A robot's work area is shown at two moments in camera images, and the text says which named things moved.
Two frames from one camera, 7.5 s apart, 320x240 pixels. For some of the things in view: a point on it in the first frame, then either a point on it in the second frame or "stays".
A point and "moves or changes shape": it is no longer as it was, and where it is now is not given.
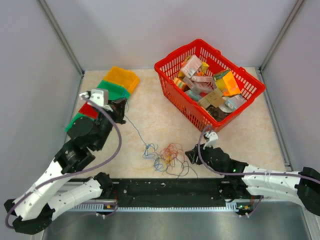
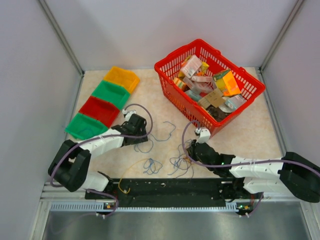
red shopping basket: [207, 84] stays
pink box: [191, 66] stays
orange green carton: [226, 81] stays
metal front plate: [178, 221] stays
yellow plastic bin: [125, 78] stays
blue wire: [150, 150] to [135, 145]
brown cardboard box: [215, 98] stays
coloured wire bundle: [170, 159] moves or changes shape
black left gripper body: [116, 114] to [141, 132]
